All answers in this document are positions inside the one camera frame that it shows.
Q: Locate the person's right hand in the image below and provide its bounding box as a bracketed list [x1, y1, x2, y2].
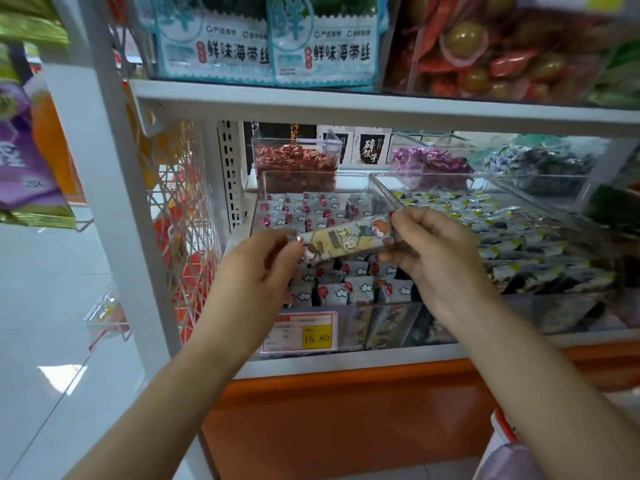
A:
[377, 207, 495, 323]

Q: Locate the person's left hand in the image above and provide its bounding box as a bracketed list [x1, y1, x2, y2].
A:
[214, 229, 306, 348]

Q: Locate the cartoon print snack packet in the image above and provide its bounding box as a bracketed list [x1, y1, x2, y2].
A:
[294, 214, 402, 266]

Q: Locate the person's right forearm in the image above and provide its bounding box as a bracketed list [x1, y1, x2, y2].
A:
[434, 287, 640, 480]

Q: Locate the person's left forearm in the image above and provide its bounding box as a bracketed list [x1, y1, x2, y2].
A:
[62, 322, 262, 480]

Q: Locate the pile of cloud print packets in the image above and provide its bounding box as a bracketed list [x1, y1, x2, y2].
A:
[257, 192, 416, 308]

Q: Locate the red yellow price tag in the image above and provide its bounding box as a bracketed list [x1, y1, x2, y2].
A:
[260, 312, 339, 353]

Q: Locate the clear bin with cloud packets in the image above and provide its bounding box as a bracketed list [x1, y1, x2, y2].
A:
[248, 171, 423, 351]

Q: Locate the clear bin with purple candies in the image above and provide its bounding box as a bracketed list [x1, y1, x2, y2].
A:
[389, 134, 477, 191]

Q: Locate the pile of red wrapped candies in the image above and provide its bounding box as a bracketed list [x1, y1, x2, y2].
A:
[254, 144, 340, 191]

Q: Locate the pile of purple wrapped candies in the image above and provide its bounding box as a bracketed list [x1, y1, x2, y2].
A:
[391, 147, 473, 176]

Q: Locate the clear bin with red candies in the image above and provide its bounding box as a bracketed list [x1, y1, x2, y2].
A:
[251, 129, 344, 193]

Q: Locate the black white snack box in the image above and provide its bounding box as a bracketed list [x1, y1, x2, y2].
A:
[351, 128, 393, 166]
[316, 126, 356, 165]

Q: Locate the pile of green black packets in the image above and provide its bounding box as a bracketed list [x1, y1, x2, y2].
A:
[395, 189, 618, 295]

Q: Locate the clear bin with seaweed packets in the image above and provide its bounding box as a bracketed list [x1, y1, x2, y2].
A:
[374, 174, 628, 338]

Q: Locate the clear bin with blue candies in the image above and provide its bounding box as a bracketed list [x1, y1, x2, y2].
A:
[472, 136, 603, 196]

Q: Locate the orange shelf base panel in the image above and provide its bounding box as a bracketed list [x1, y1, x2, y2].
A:
[200, 340, 640, 468]

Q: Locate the pile of blue white candies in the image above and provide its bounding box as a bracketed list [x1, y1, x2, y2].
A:
[482, 140, 598, 178]

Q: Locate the clear plastic label holder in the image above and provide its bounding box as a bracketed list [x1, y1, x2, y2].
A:
[83, 286, 132, 346]

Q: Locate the blue white seaweed packet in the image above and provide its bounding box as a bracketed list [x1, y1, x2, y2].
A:
[149, 0, 275, 86]
[266, 0, 390, 91]

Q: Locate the white metal shelf unit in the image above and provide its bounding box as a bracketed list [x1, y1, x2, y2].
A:
[37, 0, 640, 480]

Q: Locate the white pink bag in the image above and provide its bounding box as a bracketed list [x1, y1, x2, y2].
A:
[474, 409, 551, 480]

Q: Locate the clear bag of red green snacks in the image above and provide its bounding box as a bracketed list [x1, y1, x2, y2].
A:
[389, 0, 603, 104]

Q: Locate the orange snack packet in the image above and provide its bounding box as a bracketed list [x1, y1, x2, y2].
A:
[29, 87, 83, 198]

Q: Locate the purple snack packet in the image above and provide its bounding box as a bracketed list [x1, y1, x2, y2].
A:
[0, 79, 77, 229]

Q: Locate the green snack bag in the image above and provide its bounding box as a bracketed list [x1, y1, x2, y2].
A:
[587, 39, 640, 109]

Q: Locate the green yellow snack packet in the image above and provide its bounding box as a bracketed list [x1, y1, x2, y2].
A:
[0, 0, 70, 45]

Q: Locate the white wire mesh side panel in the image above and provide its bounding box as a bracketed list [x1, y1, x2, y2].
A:
[142, 119, 223, 345]

